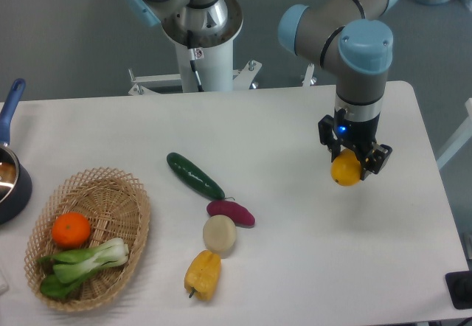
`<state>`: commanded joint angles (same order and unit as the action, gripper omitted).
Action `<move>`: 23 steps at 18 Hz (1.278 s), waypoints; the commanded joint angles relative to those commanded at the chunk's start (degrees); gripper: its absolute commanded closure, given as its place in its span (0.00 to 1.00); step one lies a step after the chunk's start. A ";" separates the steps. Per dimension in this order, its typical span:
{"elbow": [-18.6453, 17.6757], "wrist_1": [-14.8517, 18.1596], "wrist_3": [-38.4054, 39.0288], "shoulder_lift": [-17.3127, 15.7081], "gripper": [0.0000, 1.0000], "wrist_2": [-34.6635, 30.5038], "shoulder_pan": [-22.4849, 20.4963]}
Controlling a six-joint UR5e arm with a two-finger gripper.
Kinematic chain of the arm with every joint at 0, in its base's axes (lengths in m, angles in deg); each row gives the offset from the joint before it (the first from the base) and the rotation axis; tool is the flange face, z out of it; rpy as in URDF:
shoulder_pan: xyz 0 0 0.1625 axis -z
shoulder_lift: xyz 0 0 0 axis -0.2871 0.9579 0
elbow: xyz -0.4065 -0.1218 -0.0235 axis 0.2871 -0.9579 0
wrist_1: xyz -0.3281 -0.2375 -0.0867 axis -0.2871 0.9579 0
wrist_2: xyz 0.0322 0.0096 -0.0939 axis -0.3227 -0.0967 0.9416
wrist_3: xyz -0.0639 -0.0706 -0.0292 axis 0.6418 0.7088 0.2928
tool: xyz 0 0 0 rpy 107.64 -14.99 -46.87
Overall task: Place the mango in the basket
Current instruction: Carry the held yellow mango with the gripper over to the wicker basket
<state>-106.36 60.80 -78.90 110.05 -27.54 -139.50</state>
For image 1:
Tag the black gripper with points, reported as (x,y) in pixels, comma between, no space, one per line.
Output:
(338,133)

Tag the yellow mango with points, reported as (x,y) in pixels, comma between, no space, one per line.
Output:
(346,169)

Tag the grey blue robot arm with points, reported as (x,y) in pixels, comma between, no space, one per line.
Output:
(344,37)

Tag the woven wicker basket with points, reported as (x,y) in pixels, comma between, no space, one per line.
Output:
(116,205)

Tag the purple sweet potato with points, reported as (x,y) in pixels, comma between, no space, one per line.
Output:
(237,213)

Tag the beige round potato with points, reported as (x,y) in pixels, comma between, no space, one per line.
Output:
(219,235)

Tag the dark green cucumber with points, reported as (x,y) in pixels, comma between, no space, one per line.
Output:
(194,177)

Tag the black device at edge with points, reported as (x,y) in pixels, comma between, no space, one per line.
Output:
(459,288)

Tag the yellow bell pepper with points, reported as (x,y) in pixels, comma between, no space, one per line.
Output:
(202,276)

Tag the orange tangerine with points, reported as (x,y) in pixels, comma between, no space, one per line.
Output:
(71,230)

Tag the green bok choy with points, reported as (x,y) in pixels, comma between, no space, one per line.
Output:
(70,269)

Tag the white frame at right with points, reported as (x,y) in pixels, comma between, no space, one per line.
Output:
(456,141)

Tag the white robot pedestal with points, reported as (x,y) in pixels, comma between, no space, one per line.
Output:
(200,70)

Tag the blue handled saucepan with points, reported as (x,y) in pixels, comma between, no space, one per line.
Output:
(16,183)

